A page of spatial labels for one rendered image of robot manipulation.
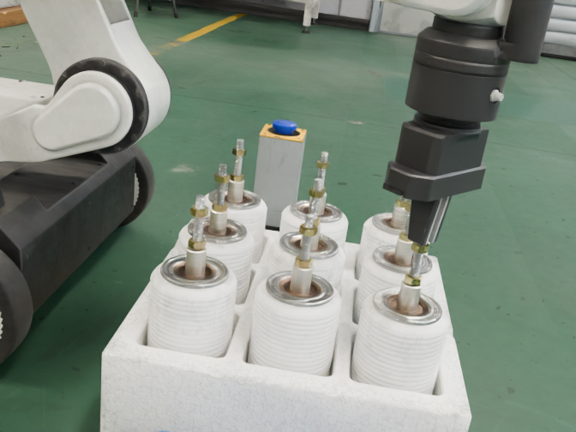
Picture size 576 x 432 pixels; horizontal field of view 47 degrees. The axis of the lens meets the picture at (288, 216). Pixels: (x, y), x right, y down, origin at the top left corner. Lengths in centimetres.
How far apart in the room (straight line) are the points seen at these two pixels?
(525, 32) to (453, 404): 37
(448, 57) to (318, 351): 33
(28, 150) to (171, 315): 44
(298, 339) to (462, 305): 67
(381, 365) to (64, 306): 62
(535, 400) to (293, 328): 52
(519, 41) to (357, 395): 38
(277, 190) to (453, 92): 53
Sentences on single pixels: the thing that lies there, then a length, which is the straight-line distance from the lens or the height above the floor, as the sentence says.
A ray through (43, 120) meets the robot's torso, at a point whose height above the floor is 32.
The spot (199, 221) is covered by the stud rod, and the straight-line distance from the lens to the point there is 72.
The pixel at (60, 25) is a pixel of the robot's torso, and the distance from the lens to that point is 105.
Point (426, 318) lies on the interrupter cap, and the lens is 73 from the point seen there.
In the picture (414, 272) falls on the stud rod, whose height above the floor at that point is 30.
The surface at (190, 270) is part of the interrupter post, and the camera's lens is 74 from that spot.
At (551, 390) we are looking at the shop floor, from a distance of 117.
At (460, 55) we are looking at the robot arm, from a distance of 62.
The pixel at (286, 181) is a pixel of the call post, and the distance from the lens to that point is 109.
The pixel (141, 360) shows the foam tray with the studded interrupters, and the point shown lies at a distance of 74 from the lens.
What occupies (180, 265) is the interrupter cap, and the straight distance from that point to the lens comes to 76.
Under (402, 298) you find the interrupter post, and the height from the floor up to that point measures 26.
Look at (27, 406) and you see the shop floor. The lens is 97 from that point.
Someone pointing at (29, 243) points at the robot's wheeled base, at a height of 18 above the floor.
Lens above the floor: 60
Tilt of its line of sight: 22 degrees down
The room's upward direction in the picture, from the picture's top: 8 degrees clockwise
